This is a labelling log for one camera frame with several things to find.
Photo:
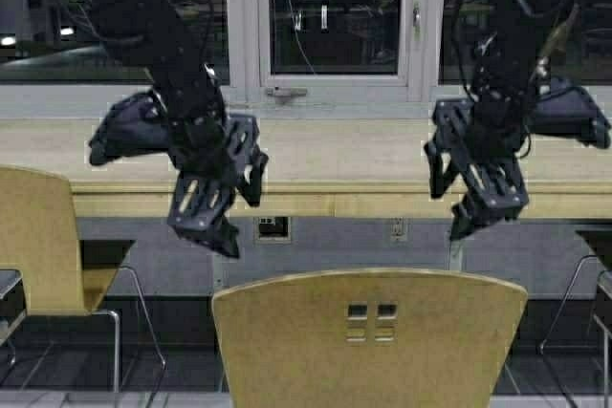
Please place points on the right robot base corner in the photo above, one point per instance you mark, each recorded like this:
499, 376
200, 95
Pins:
602, 310

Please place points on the yellow wooden chair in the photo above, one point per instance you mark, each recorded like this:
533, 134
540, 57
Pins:
367, 337
62, 275

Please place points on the wall power outlet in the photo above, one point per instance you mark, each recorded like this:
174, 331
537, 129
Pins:
399, 228

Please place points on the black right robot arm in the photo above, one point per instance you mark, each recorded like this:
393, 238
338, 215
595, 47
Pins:
510, 96

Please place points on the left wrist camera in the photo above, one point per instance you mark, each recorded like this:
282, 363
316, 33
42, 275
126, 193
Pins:
134, 126

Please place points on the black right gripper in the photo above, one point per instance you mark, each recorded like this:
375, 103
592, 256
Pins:
461, 147

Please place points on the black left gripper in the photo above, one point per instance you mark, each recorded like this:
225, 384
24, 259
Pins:
217, 160

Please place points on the wall data port plate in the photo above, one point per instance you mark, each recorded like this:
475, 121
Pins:
272, 229

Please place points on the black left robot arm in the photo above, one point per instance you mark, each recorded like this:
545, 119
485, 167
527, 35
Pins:
182, 115

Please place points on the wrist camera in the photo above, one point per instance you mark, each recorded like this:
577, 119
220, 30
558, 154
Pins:
568, 111
134, 126

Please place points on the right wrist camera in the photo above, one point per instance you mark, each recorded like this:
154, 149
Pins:
568, 111

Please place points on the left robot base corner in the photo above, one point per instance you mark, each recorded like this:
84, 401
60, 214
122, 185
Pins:
12, 297

